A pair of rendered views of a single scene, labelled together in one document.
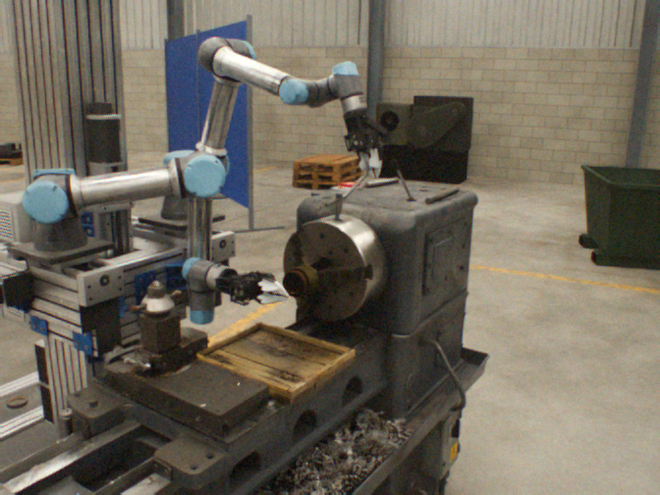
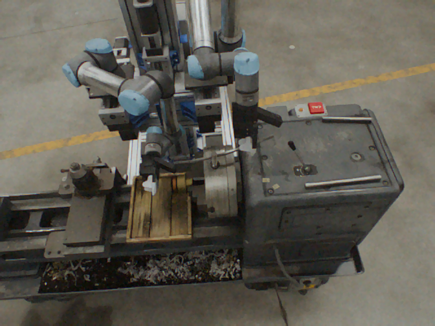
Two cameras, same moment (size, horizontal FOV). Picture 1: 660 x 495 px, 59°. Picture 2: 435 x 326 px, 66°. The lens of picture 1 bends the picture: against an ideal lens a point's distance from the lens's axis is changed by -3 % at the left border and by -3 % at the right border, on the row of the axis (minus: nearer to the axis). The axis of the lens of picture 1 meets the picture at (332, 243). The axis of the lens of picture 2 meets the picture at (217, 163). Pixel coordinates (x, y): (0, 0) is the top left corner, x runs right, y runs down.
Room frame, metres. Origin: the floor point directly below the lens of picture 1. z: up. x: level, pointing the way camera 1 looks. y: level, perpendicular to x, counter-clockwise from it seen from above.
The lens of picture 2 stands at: (1.36, -0.66, 2.35)
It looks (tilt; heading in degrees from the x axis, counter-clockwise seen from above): 55 degrees down; 58
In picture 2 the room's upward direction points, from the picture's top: 5 degrees counter-clockwise
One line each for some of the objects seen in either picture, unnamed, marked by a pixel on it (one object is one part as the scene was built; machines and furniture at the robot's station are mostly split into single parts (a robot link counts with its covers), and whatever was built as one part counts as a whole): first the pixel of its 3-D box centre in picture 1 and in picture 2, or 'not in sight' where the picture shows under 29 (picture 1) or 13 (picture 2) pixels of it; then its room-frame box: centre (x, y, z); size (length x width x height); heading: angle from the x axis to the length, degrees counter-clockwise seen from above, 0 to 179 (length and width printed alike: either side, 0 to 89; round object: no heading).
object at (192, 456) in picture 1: (168, 411); (83, 210); (1.21, 0.37, 0.90); 0.47 x 0.30 x 0.06; 56
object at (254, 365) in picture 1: (273, 357); (160, 206); (1.53, 0.16, 0.89); 0.36 x 0.30 x 0.04; 56
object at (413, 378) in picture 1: (380, 398); (289, 229); (2.11, -0.21, 0.43); 0.60 x 0.48 x 0.86; 146
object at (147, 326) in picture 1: (161, 327); (83, 178); (1.30, 0.40, 1.07); 0.07 x 0.07 x 0.10; 56
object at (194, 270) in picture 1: (202, 273); (153, 138); (1.67, 0.38, 1.09); 0.11 x 0.08 x 0.09; 56
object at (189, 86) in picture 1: (199, 117); not in sight; (8.36, 1.87, 1.18); 4.12 x 0.80 x 2.35; 28
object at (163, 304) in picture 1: (156, 302); (77, 169); (1.30, 0.41, 1.13); 0.08 x 0.08 x 0.03
